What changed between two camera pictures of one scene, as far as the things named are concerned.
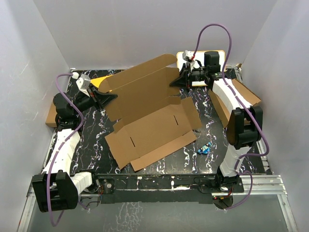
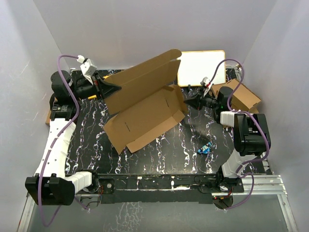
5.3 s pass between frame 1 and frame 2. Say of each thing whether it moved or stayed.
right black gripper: moved
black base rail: stayed
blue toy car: stayed
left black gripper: moved
